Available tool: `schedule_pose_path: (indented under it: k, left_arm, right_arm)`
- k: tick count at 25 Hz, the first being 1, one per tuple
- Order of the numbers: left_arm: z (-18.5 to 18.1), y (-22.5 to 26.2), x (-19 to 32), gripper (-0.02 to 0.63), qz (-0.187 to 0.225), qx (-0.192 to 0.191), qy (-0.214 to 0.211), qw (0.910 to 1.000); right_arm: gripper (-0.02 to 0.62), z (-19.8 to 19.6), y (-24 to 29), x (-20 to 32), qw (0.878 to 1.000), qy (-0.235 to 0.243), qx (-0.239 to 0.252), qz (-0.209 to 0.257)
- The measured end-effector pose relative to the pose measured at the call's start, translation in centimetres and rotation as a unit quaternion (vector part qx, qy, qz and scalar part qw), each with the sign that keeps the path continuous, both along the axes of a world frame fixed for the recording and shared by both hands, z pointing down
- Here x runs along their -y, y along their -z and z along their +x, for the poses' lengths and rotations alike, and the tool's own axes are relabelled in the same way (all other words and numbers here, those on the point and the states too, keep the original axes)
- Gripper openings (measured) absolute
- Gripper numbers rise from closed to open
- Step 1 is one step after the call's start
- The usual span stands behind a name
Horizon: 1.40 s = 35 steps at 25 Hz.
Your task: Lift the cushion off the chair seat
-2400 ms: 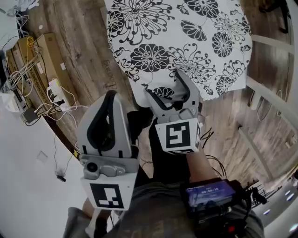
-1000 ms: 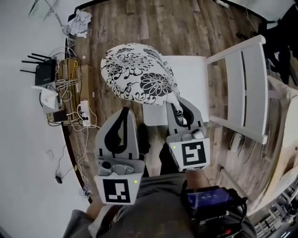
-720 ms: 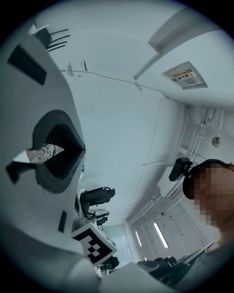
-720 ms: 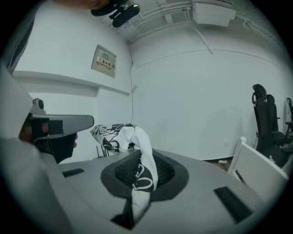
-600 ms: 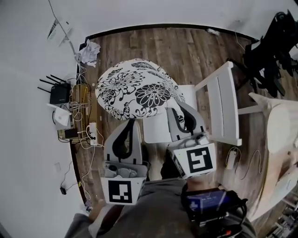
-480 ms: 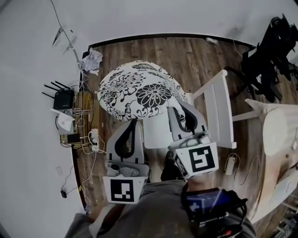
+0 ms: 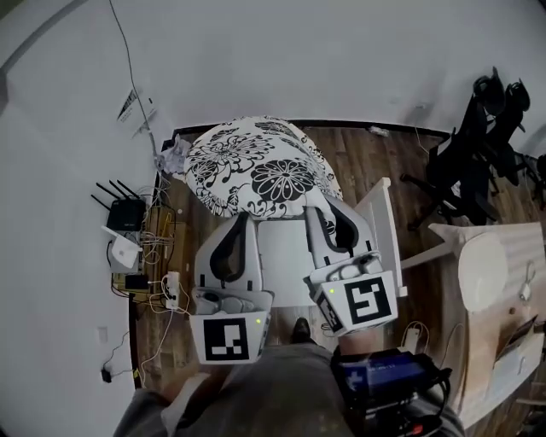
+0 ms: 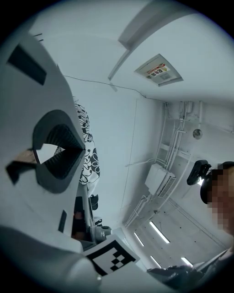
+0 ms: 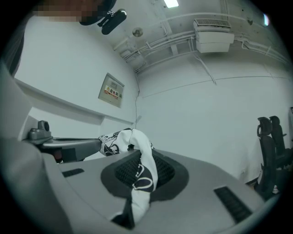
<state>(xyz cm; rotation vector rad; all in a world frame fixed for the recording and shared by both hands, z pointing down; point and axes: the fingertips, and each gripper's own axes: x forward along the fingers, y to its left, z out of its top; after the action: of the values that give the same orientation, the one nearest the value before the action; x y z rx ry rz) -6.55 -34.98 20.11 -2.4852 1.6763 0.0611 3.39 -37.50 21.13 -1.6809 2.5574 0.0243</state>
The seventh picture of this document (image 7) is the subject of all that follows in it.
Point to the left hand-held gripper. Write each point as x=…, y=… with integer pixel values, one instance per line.
x=224, y=339

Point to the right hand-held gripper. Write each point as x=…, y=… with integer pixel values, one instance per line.
x=367, y=301

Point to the white wooden chair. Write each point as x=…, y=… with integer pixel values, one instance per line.
x=283, y=256

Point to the floral black and white cushion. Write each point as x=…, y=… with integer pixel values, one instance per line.
x=256, y=170

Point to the person's left forearm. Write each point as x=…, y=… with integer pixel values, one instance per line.
x=215, y=374

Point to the person's right forearm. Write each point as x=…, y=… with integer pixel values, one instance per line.
x=362, y=341

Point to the cardboard box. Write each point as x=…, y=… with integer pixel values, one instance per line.
x=175, y=239

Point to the white power strip with plugs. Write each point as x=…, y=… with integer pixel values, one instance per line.
x=172, y=290

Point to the white wooden table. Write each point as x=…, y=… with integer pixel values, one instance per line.
x=426, y=256

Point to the small black box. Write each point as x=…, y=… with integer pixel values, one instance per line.
x=136, y=282

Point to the person's black shoe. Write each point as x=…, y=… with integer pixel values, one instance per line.
x=301, y=330

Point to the white router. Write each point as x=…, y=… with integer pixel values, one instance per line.
x=123, y=252

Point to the small white adapter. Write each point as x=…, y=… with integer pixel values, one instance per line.
x=379, y=131

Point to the black router with antennas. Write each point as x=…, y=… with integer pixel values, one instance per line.
x=126, y=213

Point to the crumpled white paper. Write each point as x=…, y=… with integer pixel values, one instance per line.
x=175, y=155

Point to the white power adapter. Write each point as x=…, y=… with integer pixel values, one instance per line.
x=411, y=339

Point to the person's gray shirt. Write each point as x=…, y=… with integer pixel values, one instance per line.
x=277, y=384

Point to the white round plate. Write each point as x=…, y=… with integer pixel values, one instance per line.
x=484, y=273

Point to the person's white sleeve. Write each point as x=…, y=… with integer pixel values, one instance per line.
x=175, y=409

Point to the black power adapter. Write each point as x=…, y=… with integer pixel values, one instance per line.
x=106, y=376

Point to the checked tablecloth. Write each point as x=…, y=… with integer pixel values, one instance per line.
x=520, y=247

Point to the silver laptop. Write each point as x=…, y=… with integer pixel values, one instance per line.
x=512, y=358

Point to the white wall socket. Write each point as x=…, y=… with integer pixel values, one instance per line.
x=102, y=333

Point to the white wall vent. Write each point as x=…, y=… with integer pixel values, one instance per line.
x=136, y=113

